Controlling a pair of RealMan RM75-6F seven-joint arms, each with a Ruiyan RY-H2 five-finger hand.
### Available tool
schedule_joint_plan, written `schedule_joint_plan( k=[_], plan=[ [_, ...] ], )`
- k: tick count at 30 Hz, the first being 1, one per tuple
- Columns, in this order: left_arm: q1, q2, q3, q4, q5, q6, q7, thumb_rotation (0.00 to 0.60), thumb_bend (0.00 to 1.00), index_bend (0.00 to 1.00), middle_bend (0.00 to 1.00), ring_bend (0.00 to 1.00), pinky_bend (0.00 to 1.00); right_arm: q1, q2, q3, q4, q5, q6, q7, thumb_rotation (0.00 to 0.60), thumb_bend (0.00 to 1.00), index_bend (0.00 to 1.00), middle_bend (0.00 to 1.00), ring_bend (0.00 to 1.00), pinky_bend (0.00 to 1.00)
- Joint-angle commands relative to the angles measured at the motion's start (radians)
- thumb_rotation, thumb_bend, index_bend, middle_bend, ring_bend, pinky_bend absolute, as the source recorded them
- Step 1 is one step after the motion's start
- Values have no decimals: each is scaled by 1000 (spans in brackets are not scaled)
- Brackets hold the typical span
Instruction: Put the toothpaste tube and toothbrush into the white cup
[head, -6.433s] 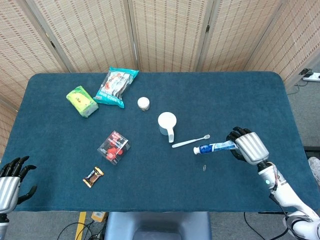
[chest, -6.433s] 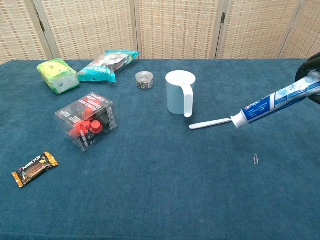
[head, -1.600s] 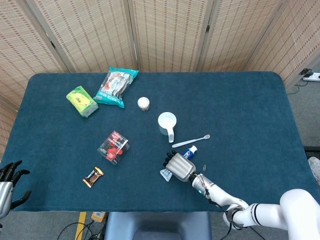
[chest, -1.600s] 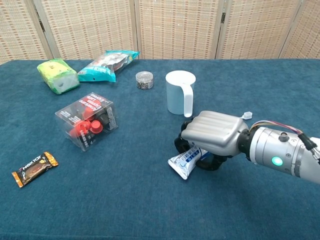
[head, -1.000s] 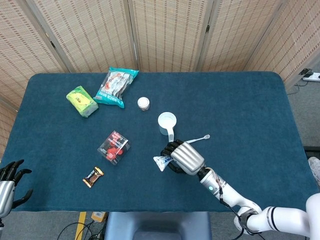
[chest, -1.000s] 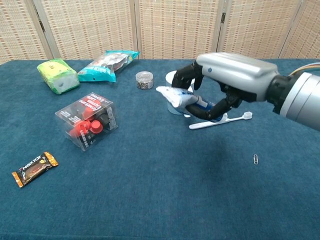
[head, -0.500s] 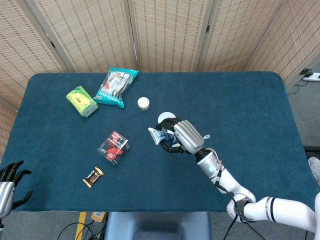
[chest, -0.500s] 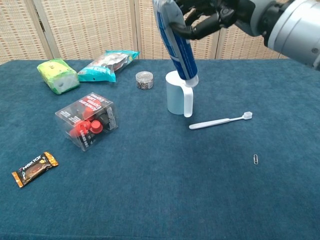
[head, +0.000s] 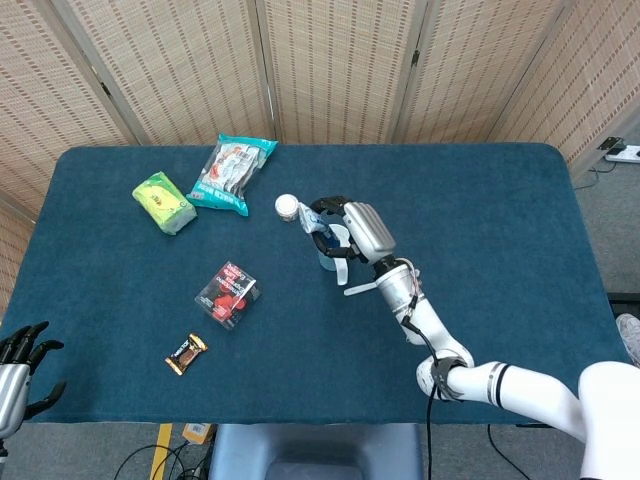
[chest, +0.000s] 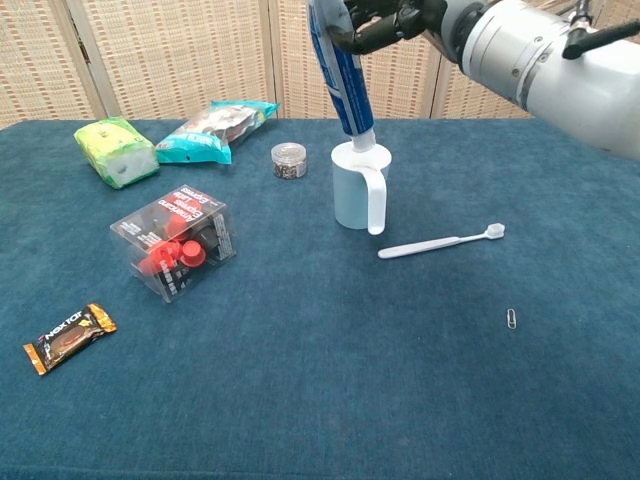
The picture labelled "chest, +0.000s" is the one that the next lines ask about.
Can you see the clear box of coffee capsules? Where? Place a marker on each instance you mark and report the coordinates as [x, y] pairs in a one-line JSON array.
[[172, 240]]

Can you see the blue table cloth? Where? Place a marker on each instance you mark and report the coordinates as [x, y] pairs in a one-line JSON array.
[[320, 375]]

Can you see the brown orange chocolate bar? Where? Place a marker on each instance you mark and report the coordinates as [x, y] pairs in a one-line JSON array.
[[70, 339]]

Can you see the green tissue pack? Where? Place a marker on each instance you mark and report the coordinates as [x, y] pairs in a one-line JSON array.
[[117, 150]]

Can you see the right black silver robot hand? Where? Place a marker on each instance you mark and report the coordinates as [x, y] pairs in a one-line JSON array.
[[400, 20]]

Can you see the blue white toothpaste tube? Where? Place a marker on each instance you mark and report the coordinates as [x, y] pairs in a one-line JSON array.
[[350, 95]]

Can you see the small clear jar white lid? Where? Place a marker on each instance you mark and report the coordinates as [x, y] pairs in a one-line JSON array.
[[289, 160]]

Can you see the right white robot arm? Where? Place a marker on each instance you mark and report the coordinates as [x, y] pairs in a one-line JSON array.
[[550, 70]]

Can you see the white toothbrush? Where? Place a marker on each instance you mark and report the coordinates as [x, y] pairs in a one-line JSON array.
[[425, 246]]

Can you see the woven folding screen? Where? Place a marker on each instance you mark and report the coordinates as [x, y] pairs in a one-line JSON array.
[[175, 55]]

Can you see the metal paper clip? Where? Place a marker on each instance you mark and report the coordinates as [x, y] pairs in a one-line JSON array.
[[511, 319]]

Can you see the teal snack bag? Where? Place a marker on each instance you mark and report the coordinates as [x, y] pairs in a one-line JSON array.
[[210, 137]]

